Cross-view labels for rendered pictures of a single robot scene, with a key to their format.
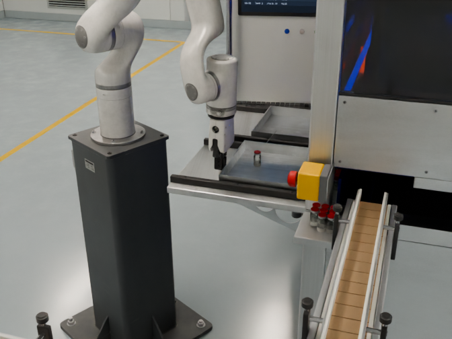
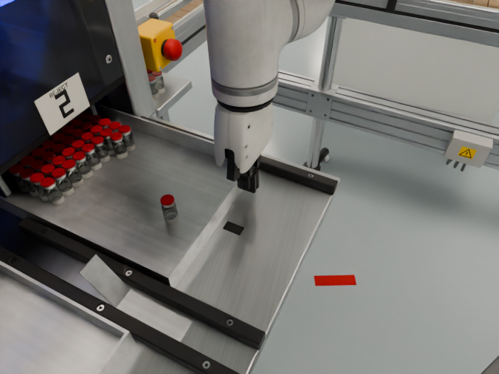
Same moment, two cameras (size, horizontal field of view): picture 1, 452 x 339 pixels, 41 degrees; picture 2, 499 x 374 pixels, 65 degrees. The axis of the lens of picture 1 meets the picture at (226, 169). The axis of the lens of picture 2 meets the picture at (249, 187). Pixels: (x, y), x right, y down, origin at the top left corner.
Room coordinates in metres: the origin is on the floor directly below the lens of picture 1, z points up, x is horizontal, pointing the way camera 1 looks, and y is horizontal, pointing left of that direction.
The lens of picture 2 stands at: (2.00, 0.08, 1.36)
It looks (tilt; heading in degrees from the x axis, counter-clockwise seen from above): 47 degrees down; 188
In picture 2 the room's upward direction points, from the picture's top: straight up
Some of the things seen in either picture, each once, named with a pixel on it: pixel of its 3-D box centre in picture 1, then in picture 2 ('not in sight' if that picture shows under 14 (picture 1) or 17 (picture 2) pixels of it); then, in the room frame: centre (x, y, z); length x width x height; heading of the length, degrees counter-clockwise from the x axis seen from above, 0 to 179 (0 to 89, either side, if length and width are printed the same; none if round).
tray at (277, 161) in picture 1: (287, 168); (129, 180); (1.58, -0.18, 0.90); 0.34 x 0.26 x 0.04; 72
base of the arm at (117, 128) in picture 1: (116, 110); not in sight; (1.94, 0.38, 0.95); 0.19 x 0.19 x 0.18
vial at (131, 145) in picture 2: not in sight; (127, 138); (1.49, -0.22, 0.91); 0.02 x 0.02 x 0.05
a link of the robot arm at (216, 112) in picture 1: (220, 108); (245, 81); (1.57, 0.01, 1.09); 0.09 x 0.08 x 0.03; 162
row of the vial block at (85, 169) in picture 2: not in sight; (87, 161); (1.56, -0.26, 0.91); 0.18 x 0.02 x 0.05; 162
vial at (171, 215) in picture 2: (257, 159); (169, 209); (1.64, -0.09, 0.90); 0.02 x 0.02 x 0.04
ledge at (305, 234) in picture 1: (325, 230); (150, 90); (1.28, -0.25, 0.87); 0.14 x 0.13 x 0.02; 72
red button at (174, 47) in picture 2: (295, 179); (171, 49); (1.32, -0.17, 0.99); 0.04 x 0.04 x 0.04; 72
